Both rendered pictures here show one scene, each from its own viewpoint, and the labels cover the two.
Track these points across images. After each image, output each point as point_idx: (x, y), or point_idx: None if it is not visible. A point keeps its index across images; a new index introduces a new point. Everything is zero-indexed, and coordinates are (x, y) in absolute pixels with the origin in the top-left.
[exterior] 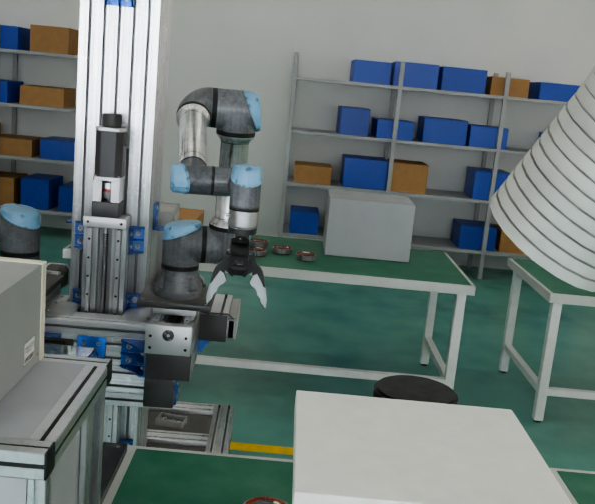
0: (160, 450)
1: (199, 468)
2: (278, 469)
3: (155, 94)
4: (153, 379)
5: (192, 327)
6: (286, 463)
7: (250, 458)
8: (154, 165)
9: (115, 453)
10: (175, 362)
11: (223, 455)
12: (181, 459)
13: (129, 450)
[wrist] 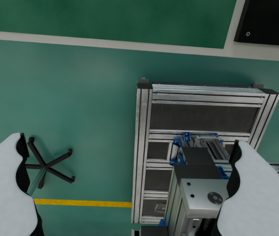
0: (199, 48)
1: (160, 7)
2: (74, 15)
3: None
4: (207, 164)
5: (188, 211)
6: (68, 32)
7: (107, 41)
8: None
9: (252, 15)
10: (192, 178)
11: (135, 45)
12: (178, 27)
13: (230, 44)
